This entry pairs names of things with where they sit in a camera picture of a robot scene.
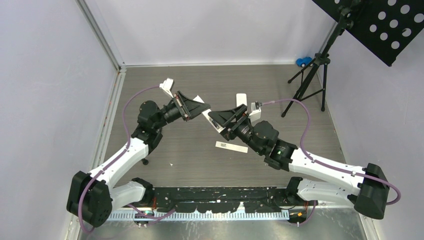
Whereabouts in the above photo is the blue toy car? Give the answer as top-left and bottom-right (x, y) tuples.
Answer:
(295, 56), (313, 68)

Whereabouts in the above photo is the white remote control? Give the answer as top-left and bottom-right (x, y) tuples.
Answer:
(235, 93), (248, 107)

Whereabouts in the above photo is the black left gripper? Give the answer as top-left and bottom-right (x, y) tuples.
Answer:
(153, 91), (210, 131)

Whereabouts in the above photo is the black tripod stand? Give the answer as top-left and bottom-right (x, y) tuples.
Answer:
(287, 7), (352, 112)

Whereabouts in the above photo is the small black knob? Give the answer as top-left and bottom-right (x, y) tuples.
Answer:
(141, 158), (149, 165)

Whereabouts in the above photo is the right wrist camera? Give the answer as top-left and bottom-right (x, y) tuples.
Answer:
(248, 101), (263, 123)

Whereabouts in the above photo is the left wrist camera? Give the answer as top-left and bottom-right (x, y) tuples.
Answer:
(159, 78), (175, 99)

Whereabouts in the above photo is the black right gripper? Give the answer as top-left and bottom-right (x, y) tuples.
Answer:
(208, 104), (264, 155)

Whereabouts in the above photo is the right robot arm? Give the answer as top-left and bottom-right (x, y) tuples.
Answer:
(207, 104), (391, 220)

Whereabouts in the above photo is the black perforated music stand tray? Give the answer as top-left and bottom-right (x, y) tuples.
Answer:
(314, 0), (424, 67)

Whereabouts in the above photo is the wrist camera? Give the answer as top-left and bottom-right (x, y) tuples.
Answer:
(159, 78), (175, 99)
(248, 101), (263, 123)

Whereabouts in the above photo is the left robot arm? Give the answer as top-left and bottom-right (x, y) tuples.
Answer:
(66, 91), (211, 228)

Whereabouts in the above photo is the white rectangular box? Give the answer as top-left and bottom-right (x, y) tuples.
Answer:
(194, 95), (224, 133)

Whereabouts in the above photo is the long white battery cover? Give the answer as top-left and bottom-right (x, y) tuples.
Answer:
(215, 141), (248, 154)

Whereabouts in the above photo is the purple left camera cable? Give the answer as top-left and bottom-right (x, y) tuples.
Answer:
(77, 86), (178, 234)

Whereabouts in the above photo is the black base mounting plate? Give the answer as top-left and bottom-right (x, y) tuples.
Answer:
(120, 186), (319, 215)

